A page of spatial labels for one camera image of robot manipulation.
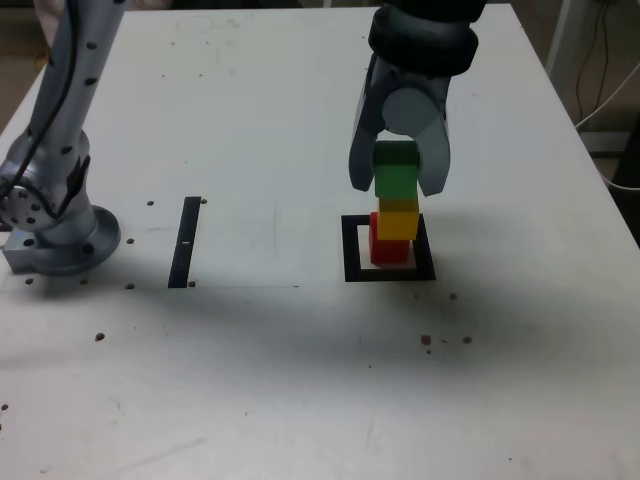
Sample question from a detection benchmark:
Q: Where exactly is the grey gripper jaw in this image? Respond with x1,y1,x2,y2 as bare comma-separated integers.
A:
348,52,396,191
382,87,454,199

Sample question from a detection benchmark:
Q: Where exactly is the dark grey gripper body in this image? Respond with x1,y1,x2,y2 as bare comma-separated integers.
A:
372,57,449,109

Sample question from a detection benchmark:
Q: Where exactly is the green cube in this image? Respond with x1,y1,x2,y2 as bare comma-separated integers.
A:
373,140,420,199

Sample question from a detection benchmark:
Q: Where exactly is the yellow cube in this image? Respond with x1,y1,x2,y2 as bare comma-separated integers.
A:
375,197,420,241

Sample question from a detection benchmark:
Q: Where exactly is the red cube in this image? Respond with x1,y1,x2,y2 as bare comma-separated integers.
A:
368,211,410,265

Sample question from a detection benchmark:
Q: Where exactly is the black tape square outline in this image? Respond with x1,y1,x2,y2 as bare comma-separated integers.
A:
341,213,437,284

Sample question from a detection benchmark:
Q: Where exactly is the black tape strip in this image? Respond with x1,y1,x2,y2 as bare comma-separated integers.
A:
167,196,202,290

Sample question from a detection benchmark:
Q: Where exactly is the white metal post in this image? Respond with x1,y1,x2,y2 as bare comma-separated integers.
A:
544,0,575,76

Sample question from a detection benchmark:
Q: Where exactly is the white cable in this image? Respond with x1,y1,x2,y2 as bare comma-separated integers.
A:
573,64,640,131

